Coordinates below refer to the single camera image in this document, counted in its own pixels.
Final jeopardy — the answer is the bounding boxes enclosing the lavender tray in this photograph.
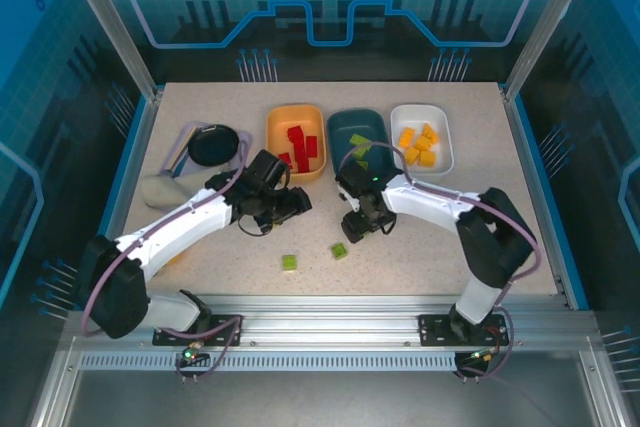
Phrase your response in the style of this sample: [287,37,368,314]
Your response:
[159,119,254,183]

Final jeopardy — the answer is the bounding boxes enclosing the black round plate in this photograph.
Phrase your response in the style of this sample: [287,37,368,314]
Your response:
[187,124,240,168]

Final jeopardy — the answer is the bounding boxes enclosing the orange plastic container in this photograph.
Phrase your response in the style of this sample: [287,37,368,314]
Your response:
[265,103,329,184]

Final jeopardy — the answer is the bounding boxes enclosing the dark teal plastic container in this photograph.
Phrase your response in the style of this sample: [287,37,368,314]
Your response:
[326,107,391,181]

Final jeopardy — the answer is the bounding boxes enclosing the white plastic container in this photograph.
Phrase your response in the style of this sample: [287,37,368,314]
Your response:
[389,103,455,177]

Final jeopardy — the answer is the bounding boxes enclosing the wooden stick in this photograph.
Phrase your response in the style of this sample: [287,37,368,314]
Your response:
[167,125,199,171]

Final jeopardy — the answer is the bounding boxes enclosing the beige cloth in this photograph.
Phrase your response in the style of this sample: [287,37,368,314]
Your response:
[139,169,211,211]

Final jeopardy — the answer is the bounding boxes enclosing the thin black left gripper cable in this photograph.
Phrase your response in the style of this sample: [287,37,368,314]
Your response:
[236,210,275,237]

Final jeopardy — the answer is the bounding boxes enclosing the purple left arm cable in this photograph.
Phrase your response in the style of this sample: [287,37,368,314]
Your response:
[82,142,249,384]

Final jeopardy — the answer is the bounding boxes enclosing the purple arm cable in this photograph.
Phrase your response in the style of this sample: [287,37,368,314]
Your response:
[338,140,543,384]
[82,142,249,384]

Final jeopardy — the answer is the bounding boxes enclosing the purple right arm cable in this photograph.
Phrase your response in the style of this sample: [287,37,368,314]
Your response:
[338,140,543,384]

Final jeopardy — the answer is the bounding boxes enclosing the aluminium frame rail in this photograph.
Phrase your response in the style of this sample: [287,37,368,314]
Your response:
[64,294,596,353]

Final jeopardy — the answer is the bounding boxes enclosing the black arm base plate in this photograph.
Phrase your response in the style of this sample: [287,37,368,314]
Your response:
[417,314,510,348]
[152,314,245,348]

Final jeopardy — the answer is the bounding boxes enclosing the slotted metal cable duct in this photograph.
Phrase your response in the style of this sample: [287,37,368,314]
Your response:
[79,352,459,372]

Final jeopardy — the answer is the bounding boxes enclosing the cable adapter with LED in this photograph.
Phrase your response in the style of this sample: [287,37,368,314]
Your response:
[467,349,501,366]
[180,341,211,366]

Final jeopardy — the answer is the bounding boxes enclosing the aluminium frame post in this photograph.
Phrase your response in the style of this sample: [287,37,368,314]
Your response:
[502,0,601,103]
[54,0,164,103]

